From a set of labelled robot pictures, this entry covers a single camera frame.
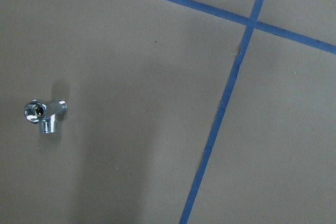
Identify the chrome tee pipe fitting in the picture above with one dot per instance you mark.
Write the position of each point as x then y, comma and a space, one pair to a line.
45, 114

